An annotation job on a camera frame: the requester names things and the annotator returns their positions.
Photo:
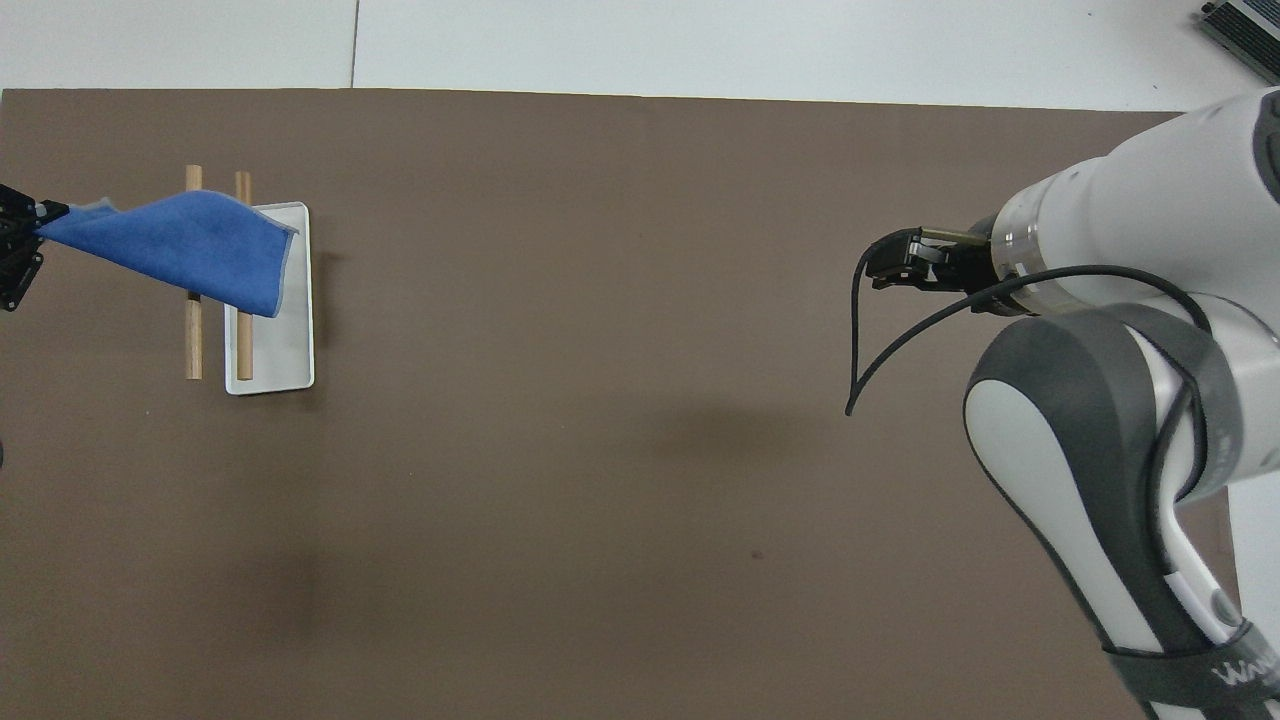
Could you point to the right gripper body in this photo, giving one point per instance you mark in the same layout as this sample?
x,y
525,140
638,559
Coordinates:
x,y
965,268

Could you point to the blue towel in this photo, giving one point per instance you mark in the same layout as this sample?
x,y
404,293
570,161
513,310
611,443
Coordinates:
x,y
190,245

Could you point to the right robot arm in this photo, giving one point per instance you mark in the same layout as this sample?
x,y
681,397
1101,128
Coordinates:
x,y
1120,400

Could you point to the wooden rod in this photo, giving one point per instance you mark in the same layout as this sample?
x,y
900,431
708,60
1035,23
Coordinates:
x,y
193,340
243,350

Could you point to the white rectangular tray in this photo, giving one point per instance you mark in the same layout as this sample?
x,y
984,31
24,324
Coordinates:
x,y
285,345

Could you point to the grey ribbed metal device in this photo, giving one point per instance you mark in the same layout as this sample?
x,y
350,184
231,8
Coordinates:
x,y
1245,30

